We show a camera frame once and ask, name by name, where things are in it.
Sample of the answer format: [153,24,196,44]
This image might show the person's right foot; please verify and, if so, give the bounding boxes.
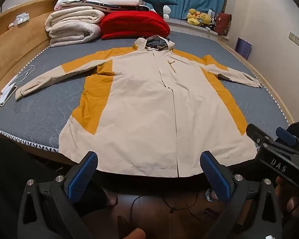
[204,188,218,203]

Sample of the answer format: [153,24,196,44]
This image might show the cream fleece folded blanket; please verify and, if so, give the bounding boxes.
[45,6,105,48]

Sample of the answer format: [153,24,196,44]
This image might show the person's black pants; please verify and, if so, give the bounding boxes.
[0,136,115,239]

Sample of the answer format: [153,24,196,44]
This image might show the dark red backpack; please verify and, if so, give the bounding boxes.
[213,12,232,36]

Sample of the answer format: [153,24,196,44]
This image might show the white window sill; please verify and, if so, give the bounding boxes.
[168,17,230,43]

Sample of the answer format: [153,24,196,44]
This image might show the beige and yellow coat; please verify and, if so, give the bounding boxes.
[15,37,263,178]

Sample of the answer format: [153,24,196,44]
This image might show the person's foot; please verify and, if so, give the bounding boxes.
[204,188,218,203]
[100,187,119,207]

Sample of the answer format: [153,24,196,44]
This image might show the person's left hand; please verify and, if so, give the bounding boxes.
[123,228,146,239]

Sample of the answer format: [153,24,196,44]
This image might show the yellow and teal plush toy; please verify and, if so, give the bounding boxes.
[199,12,212,25]

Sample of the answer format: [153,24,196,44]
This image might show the white cable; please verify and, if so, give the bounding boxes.
[14,64,36,86]

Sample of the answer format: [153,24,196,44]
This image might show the black floor cable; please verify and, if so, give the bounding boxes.
[130,193,200,219]

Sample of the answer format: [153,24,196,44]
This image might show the person's left foot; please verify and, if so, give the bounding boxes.
[100,187,119,207]

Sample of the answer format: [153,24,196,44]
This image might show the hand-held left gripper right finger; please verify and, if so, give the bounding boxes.
[200,151,283,239]

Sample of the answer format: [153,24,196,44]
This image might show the white tissue pack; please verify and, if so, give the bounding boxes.
[15,13,30,25]

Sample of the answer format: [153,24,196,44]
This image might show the wooden bed frame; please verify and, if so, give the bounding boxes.
[0,0,296,166]

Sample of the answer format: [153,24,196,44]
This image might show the person's right hand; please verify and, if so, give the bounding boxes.
[275,175,299,223]

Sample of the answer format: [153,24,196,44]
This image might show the red folded blanket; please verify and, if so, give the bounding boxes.
[100,11,171,40]

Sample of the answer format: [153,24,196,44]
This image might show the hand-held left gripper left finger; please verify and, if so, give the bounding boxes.
[17,151,99,239]

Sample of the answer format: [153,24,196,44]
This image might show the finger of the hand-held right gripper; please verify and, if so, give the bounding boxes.
[276,127,299,148]
[246,124,272,147]

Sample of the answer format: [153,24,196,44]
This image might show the white plush toy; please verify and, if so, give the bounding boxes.
[162,5,172,20]

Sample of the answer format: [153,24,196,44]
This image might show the grey mattress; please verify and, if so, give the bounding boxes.
[0,28,289,155]

